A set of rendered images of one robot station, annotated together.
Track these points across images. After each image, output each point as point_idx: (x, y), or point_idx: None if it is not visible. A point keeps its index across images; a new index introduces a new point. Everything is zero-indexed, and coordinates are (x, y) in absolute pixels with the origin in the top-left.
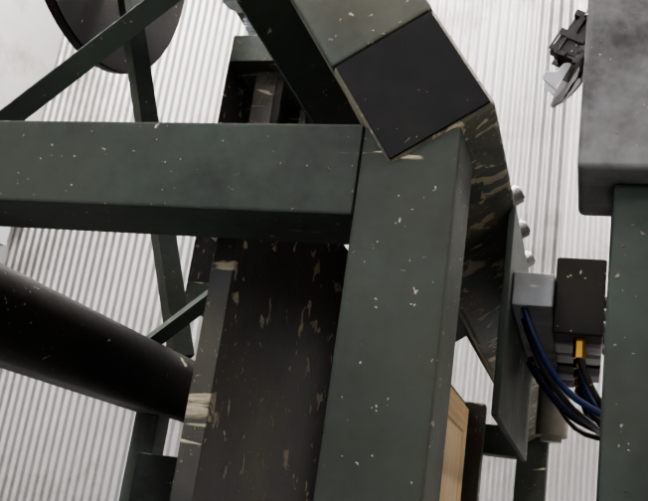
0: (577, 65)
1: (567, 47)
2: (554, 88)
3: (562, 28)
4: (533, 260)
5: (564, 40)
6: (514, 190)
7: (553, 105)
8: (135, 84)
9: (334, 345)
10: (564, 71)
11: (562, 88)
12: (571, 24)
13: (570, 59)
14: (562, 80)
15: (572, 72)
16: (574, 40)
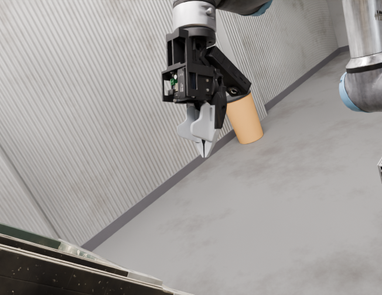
0: (226, 106)
1: (201, 85)
2: (207, 140)
3: (187, 63)
4: None
5: (197, 79)
6: None
7: (208, 156)
8: None
9: None
10: (207, 115)
11: (217, 137)
12: (174, 48)
13: (208, 99)
14: (215, 128)
15: (224, 116)
16: (205, 75)
